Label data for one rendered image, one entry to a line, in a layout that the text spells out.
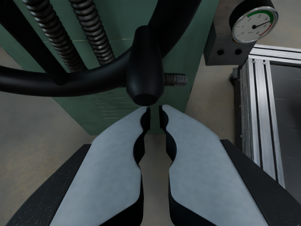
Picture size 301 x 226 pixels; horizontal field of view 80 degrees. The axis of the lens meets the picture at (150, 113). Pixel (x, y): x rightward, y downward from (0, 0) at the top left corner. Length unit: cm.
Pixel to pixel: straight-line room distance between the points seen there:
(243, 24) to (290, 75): 69
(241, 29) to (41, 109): 102
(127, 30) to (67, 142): 72
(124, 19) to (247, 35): 21
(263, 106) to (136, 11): 61
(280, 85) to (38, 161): 113
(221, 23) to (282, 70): 63
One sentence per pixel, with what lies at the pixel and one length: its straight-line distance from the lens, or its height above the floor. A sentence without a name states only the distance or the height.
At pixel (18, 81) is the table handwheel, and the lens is 24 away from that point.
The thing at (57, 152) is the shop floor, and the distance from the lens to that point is 100.
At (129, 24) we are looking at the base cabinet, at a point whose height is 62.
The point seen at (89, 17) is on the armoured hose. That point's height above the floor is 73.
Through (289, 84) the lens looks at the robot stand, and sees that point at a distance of 96.
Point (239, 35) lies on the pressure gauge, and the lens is 34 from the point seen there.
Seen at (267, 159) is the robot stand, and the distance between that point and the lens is 74.
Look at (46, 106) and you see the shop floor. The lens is 114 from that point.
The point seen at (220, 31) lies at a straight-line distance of 38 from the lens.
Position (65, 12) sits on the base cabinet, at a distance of 39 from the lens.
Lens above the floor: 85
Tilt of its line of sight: 64 degrees down
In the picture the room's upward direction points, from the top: 4 degrees counter-clockwise
